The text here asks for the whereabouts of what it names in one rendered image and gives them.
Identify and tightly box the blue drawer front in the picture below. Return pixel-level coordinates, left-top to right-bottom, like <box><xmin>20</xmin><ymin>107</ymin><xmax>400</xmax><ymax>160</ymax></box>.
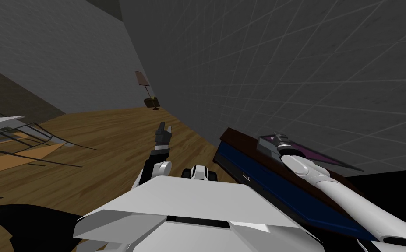
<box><xmin>215</xmin><ymin>139</ymin><xmax>379</xmax><ymax>242</ymax></box>

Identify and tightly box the purple flat panel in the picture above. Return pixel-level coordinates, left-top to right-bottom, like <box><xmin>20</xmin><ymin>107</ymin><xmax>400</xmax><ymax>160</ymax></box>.
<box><xmin>257</xmin><ymin>134</ymin><xmax>364</xmax><ymax>172</ymax></box>

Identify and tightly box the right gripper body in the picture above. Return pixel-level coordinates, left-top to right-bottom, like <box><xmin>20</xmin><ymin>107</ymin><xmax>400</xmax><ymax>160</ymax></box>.
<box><xmin>271</xmin><ymin>132</ymin><xmax>289</xmax><ymax>145</ymax></box>

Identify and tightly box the brown floor lamp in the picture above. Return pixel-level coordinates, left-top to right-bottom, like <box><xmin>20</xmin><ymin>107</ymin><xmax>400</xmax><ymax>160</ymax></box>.
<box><xmin>134</xmin><ymin>70</ymin><xmax>161</xmax><ymax>111</ymax></box>

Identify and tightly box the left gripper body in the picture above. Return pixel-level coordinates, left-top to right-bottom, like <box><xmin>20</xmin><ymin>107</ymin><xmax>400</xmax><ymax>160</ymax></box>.
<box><xmin>154</xmin><ymin>130</ymin><xmax>173</xmax><ymax>147</ymax></box>

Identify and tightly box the dark brown cabinet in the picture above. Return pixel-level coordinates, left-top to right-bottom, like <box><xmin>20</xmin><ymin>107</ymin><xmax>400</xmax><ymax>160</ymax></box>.
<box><xmin>212</xmin><ymin>127</ymin><xmax>382</xmax><ymax>242</ymax></box>

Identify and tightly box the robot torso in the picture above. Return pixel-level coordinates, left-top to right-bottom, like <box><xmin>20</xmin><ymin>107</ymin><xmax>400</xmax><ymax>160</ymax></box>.
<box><xmin>73</xmin><ymin>164</ymin><xmax>327</xmax><ymax>252</ymax></box>

